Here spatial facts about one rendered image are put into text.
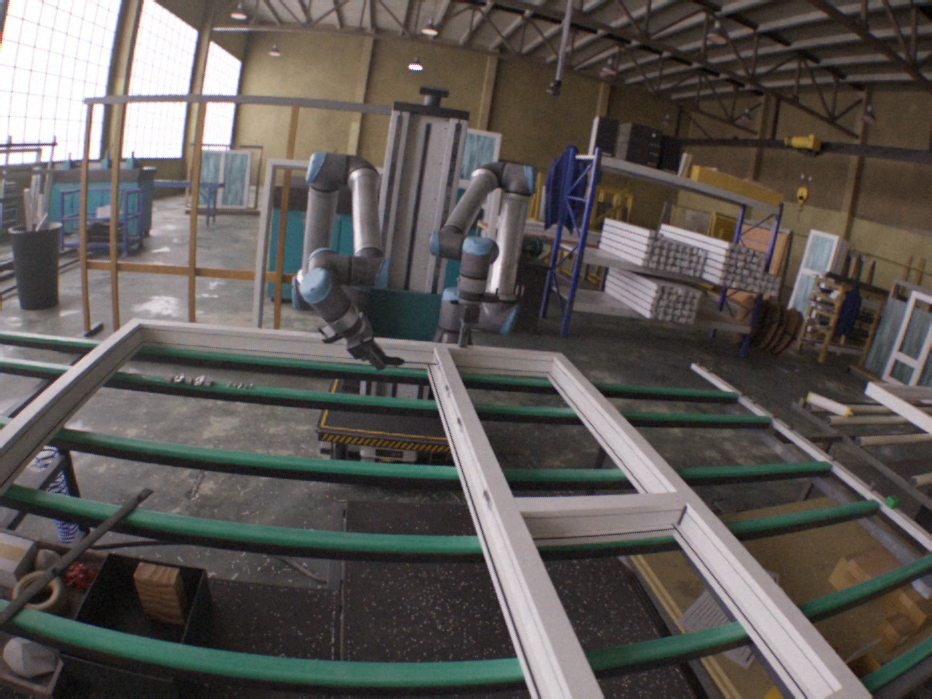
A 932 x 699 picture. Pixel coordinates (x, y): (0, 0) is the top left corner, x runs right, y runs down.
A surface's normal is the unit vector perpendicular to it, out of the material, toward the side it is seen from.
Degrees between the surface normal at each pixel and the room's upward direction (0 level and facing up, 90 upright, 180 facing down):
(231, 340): 90
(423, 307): 90
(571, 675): 0
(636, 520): 90
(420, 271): 90
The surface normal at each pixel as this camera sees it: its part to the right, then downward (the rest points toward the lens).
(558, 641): 0.15, -0.93
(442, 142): 0.10, 0.34
